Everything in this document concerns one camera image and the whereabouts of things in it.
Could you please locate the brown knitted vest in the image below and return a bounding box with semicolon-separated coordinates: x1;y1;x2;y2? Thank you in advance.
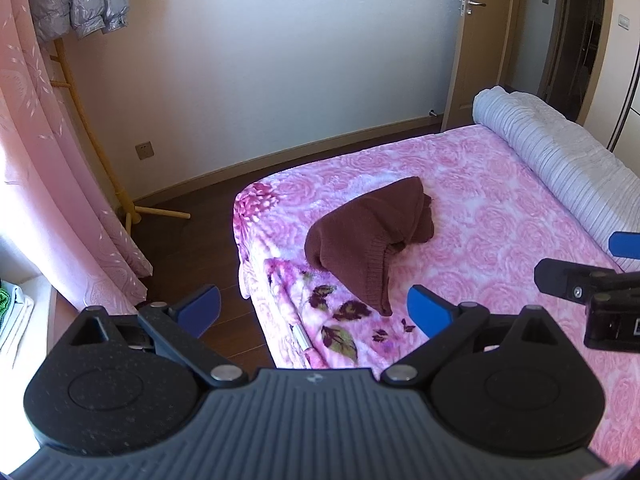
304;177;435;316

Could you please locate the pink curtain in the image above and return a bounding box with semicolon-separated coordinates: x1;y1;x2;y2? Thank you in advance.
1;0;152;314

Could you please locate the striped white duvet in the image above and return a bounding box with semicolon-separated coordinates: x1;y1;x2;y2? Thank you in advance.
472;86;639;252

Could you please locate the wall socket near floor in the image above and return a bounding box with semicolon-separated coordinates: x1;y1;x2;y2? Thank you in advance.
134;141;154;160

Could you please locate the pink rose bed blanket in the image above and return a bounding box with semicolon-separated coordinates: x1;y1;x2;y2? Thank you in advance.
232;123;640;466

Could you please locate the wooden door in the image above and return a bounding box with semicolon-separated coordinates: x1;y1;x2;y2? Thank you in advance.
442;0;518;130

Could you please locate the wooden coat stand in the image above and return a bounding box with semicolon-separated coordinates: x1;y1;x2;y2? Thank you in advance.
49;38;191;234

